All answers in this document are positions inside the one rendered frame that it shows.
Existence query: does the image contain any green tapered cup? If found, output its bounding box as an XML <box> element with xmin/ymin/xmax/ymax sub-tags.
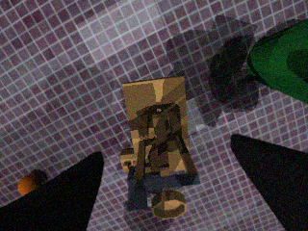
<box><xmin>246</xmin><ymin>19</ymin><xmax>308</xmax><ymax>104</ymax></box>

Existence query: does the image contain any orange ball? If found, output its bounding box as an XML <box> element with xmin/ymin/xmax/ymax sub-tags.
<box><xmin>18</xmin><ymin>174</ymin><xmax>41</xmax><ymax>195</ymax></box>

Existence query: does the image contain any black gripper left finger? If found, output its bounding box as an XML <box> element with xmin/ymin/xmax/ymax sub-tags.
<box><xmin>0</xmin><ymin>151</ymin><xmax>104</xmax><ymax>231</ymax></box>

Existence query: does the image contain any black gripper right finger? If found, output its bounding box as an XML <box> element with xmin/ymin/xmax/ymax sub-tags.
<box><xmin>230</xmin><ymin>134</ymin><xmax>308</xmax><ymax>231</ymax></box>

